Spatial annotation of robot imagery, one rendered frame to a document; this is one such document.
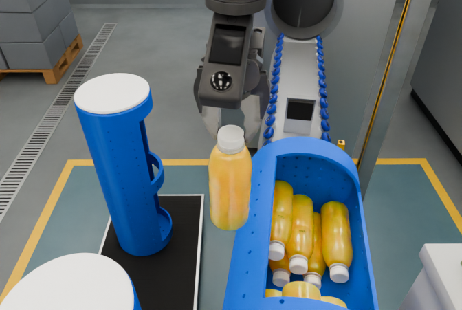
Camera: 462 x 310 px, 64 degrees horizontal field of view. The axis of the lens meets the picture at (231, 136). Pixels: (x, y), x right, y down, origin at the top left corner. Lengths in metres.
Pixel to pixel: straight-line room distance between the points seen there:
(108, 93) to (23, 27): 2.27
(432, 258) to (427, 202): 1.82
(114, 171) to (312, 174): 0.86
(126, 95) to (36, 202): 1.38
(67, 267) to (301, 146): 0.59
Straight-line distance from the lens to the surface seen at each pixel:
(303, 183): 0.99
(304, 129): 1.38
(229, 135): 0.53
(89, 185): 2.62
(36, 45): 3.70
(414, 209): 2.58
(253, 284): 0.67
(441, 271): 0.84
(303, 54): 1.95
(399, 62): 1.43
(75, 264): 0.95
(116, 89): 1.49
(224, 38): 0.43
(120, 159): 1.50
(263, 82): 0.47
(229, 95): 0.39
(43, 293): 0.94
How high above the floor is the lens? 1.79
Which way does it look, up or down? 39 degrees down
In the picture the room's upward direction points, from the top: straight up
